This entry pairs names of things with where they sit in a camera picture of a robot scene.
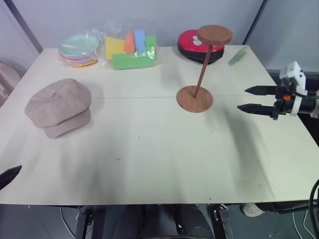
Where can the brown wooden hat stand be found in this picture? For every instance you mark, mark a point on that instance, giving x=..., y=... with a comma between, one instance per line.
x=194, y=100

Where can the black table frame leg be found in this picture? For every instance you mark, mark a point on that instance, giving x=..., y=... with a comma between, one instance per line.
x=221, y=221
x=83, y=221

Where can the beige newsboy cap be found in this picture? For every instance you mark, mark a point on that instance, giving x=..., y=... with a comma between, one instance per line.
x=58, y=104

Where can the light blue plate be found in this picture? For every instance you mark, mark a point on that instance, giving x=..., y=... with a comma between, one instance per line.
x=74, y=55

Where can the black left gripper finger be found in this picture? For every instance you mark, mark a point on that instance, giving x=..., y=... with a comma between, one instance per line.
x=8, y=175

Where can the long green foam block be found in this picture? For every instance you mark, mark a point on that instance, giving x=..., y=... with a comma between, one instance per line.
x=132, y=61

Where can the blue foam block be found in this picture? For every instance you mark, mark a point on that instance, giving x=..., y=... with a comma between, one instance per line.
x=140, y=39

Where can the pink plate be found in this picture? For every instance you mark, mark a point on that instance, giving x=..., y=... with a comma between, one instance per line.
x=74, y=59

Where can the dark wall frame bar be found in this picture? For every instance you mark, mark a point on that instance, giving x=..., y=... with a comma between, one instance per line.
x=25, y=26
x=255, y=21

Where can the red and black round cushion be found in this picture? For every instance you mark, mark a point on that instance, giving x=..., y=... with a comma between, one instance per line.
x=189, y=48

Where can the stack of pastel plates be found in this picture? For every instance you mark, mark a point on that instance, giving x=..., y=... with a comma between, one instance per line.
x=98, y=37

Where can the orange foam block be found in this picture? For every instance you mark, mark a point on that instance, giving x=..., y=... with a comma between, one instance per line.
x=129, y=43

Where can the clear plastic block bag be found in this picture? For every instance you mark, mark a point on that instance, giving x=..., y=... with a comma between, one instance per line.
x=117, y=27

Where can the yellow foam block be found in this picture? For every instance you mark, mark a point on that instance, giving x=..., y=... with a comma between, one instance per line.
x=113, y=47

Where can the pale green brush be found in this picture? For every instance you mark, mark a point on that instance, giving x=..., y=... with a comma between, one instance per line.
x=237, y=57

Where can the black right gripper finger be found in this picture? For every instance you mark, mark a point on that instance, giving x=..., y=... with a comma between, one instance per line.
x=256, y=109
x=261, y=90

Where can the white shoe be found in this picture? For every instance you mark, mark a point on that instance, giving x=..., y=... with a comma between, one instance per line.
x=251, y=209

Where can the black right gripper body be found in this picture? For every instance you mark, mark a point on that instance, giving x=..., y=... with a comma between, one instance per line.
x=282, y=104

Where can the light green plate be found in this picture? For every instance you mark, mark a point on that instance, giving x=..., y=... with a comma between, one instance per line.
x=79, y=42

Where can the yellow plate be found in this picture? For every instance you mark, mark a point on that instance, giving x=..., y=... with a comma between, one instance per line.
x=83, y=64

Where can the small green foam block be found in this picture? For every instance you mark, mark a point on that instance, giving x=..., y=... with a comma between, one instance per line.
x=150, y=42

